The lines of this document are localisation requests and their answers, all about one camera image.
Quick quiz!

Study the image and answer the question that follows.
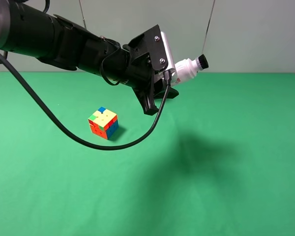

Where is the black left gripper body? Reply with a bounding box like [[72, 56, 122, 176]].
[[123, 26, 164, 88]]

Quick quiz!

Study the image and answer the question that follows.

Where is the black camera cable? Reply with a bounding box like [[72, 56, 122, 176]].
[[0, 46, 172, 151]]

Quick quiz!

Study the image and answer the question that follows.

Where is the colourful puzzle cube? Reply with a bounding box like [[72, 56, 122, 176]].
[[88, 107, 119, 140]]

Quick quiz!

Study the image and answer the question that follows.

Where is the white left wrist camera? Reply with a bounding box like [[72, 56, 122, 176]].
[[150, 25, 177, 83]]

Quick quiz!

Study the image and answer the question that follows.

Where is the white bottle with black brush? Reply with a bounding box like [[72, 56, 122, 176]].
[[171, 54, 209, 87]]

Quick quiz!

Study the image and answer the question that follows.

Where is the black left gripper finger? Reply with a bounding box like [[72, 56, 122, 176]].
[[133, 73, 159, 115], [153, 82, 179, 99]]

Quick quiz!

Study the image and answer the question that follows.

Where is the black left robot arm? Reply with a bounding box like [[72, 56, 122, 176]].
[[0, 0, 178, 115]]

